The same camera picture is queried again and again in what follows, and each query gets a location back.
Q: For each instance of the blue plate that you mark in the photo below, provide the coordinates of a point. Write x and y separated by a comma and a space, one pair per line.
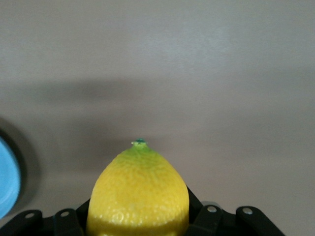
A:
8, 177

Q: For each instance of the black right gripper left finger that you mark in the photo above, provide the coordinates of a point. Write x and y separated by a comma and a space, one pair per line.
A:
61, 225

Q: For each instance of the yellow lemon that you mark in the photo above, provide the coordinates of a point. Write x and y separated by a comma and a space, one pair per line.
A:
137, 191

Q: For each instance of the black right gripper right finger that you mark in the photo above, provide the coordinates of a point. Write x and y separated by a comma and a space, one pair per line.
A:
221, 223

